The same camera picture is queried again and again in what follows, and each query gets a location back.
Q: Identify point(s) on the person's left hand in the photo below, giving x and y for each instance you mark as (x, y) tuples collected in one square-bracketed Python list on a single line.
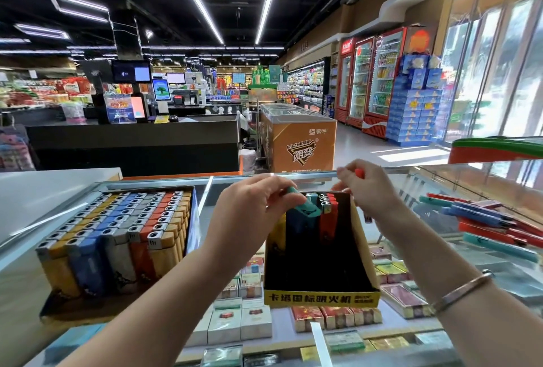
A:
[(250, 222)]

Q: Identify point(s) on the person's right hand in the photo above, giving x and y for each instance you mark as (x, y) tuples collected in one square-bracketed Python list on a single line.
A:
[(378, 197)]

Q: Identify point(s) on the red plain lighter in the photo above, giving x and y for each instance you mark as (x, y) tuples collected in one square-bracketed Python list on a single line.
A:
[(359, 173)]

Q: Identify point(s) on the row of plain coloured lighters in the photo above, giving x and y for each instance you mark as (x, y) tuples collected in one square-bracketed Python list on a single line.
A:
[(327, 222)]

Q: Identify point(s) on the green plain lighter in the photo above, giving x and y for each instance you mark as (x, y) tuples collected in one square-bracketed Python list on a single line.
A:
[(307, 207)]

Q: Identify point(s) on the black yellow display box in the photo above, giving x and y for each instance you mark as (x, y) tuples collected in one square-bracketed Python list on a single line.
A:
[(327, 273)]

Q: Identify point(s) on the row of tan lighters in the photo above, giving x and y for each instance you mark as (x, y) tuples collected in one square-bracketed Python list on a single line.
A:
[(163, 256)]

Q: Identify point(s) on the row of red brown lighters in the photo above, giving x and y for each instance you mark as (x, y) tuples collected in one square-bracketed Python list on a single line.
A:
[(140, 261)]

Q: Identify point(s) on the pile of blue yellow lighters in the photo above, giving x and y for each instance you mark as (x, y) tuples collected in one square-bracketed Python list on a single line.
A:
[(492, 227)]

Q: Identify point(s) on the row of grey white lighters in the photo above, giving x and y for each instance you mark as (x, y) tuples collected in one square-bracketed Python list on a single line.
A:
[(119, 265)]

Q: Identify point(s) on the blue yellow lighter display box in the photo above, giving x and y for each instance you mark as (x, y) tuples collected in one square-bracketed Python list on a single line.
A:
[(110, 303)]

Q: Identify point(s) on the row of blue lighters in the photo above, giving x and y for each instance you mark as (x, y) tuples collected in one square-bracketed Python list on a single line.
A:
[(87, 269)]

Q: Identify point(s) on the row of yellow lighters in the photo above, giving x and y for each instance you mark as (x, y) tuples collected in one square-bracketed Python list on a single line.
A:
[(59, 276)]

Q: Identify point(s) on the person's left forearm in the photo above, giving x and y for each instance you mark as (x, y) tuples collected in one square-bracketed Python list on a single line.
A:
[(161, 320)]

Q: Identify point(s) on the person's right forearm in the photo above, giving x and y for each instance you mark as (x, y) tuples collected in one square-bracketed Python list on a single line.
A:
[(475, 307)]

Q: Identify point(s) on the stack of blue cartons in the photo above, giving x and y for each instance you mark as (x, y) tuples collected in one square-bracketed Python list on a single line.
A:
[(416, 99)]

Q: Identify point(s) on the glass display case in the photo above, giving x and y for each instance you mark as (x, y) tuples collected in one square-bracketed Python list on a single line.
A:
[(42, 235)]

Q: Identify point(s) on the brown cardboard carton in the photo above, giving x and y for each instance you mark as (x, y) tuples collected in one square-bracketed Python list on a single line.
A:
[(299, 142)]

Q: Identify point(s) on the row of cigarette packs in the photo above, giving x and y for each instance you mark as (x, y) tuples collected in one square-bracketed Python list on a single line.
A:
[(229, 324)]

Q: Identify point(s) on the red drink fridge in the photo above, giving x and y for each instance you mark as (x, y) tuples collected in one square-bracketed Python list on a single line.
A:
[(345, 81), (361, 82), (384, 82)]

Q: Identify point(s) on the open refrigerated chiller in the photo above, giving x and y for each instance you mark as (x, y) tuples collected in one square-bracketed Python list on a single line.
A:
[(308, 87)]

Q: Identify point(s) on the red green container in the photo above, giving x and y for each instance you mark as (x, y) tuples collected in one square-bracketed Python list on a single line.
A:
[(500, 150)]

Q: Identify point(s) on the black checkout counter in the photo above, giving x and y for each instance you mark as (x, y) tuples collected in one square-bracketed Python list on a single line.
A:
[(136, 146)]

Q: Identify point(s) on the small checkout screen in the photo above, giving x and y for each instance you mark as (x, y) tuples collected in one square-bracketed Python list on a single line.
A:
[(161, 89)]

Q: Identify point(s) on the orange round sign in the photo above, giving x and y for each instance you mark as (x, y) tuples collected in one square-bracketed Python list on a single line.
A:
[(419, 40)]

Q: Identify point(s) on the blue poster screen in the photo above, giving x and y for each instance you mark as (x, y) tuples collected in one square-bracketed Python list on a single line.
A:
[(120, 108)]

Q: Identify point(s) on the glass entrance doors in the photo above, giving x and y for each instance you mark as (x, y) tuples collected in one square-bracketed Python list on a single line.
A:
[(500, 61)]

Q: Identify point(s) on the black checkout monitor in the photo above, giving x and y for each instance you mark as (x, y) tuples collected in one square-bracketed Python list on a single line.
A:
[(131, 71)]

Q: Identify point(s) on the hanging plastic bags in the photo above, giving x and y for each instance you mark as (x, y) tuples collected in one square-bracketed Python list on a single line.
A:
[(15, 150)]

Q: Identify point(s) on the rectangular ceiling light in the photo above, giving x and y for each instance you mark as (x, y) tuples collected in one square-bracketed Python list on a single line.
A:
[(42, 31), (81, 0)]

